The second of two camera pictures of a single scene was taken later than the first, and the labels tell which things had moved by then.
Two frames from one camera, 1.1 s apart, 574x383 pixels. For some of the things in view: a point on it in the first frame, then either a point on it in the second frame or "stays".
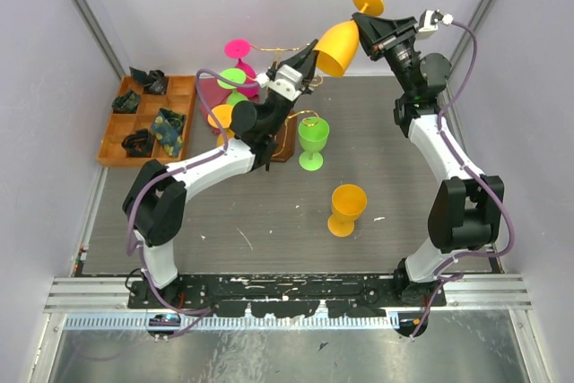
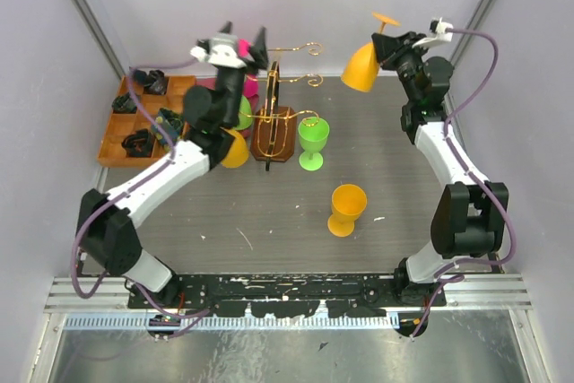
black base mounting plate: x=289 y=296 stays
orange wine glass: x=337 y=47 -> x=361 y=66
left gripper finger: x=304 y=60 -> x=259 y=55
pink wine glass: x=240 y=48 stays
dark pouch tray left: x=126 y=103 stays
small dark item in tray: x=139 y=144 stays
